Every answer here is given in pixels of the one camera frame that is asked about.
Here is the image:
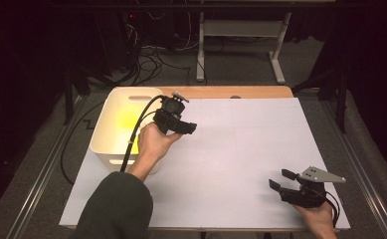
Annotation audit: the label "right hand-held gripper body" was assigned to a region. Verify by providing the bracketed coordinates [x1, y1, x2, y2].
[279, 165, 347, 209]

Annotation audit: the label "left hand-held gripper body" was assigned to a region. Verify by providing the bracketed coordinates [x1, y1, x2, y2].
[153, 92, 191, 134]

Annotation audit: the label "cream plastic storage bin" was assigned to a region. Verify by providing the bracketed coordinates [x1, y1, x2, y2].
[90, 87, 165, 176]

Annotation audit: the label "person's right hand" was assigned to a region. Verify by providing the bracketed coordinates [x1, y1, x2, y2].
[291, 201, 338, 239]

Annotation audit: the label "person's left hand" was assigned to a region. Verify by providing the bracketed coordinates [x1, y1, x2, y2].
[137, 121, 184, 168]

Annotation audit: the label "white paper sheet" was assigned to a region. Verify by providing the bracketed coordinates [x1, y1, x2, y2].
[59, 97, 351, 230]

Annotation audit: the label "dark equipment with red light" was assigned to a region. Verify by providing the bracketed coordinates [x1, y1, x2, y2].
[122, 9, 177, 51]

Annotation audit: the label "black metal stand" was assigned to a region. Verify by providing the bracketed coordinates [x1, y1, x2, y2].
[291, 66, 348, 134]
[63, 63, 93, 126]

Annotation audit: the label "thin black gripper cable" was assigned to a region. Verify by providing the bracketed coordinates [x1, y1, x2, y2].
[324, 190, 341, 229]

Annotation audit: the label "thick black cable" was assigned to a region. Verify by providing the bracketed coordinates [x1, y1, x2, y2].
[119, 95, 165, 173]

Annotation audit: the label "bundle of tangled cables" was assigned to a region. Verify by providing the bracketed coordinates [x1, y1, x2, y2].
[124, 9, 194, 88]

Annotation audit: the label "aluminium rail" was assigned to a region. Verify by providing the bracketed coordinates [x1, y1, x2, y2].
[6, 96, 87, 239]
[319, 99, 387, 239]

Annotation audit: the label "white metal desk frame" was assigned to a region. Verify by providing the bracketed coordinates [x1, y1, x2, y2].
[195, 11, 293, 86]

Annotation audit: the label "long black looped cable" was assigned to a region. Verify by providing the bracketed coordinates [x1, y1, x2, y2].
[60, 101, 106, 186]

